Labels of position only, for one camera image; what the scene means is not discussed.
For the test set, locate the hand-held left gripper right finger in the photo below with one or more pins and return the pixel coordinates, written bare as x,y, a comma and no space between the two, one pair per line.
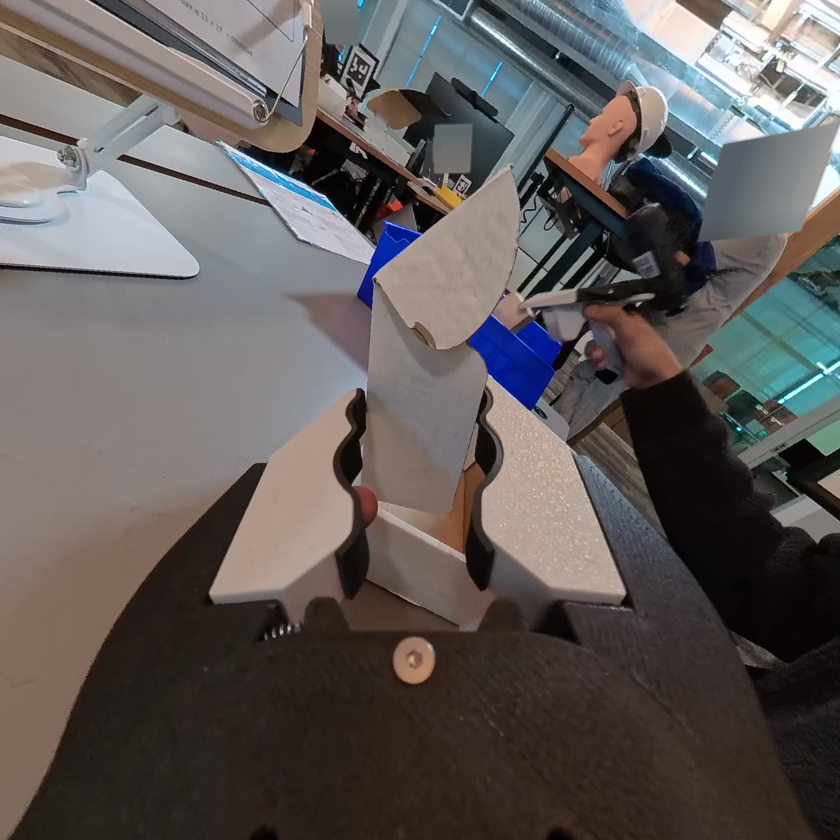
551,525

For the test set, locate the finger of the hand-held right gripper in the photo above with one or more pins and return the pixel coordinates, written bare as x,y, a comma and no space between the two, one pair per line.
558,300

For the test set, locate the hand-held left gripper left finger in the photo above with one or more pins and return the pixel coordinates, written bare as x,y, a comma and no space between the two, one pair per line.
282,525

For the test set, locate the white cardboard box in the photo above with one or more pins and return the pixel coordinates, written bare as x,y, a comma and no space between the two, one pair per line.
426,407

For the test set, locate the person's right forearm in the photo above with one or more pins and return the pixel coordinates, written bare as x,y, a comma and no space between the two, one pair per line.
709,512

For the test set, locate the person's left hand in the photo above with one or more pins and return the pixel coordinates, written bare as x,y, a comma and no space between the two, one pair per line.
367,505

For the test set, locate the person's right hand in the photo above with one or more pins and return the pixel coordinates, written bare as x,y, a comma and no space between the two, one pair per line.
646,354

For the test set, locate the blue plastic bin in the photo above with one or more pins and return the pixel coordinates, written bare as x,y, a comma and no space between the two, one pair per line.
512,354

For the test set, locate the wooden standing table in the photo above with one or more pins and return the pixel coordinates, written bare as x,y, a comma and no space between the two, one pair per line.
584,184

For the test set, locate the mannequin head white helmet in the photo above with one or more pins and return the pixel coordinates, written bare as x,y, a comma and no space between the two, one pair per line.
630,124

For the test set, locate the black white marker tag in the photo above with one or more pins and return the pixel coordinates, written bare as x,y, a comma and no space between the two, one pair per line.
463,185
359,71

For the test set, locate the black monitor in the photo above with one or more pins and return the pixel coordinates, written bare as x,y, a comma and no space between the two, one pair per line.
492,151

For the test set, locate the laminated paper sheet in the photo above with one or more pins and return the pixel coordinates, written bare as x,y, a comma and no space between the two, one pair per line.
308,210

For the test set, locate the person's black sweater torso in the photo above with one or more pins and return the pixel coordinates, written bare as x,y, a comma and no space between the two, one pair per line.
807,741

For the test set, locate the white document stand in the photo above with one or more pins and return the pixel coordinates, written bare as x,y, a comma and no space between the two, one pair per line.
98,243

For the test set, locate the printed instruction sheet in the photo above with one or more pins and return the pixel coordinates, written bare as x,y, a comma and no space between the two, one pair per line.
262,26

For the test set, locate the silver ventilation duct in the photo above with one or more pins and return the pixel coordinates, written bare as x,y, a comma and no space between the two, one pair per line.
558,39

